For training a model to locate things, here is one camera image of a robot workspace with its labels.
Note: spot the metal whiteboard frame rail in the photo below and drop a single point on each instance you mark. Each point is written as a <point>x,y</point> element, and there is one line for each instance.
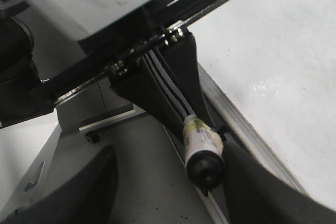
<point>256,185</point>

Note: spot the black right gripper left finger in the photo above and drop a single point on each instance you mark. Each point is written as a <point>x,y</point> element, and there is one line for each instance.
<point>141,88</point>

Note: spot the white whiteboard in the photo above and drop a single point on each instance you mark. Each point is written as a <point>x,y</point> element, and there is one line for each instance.
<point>275,61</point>

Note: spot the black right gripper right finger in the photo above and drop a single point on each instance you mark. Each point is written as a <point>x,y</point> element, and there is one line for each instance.
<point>181,59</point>

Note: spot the white marker with tape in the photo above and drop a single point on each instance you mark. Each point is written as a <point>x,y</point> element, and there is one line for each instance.
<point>203,148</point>

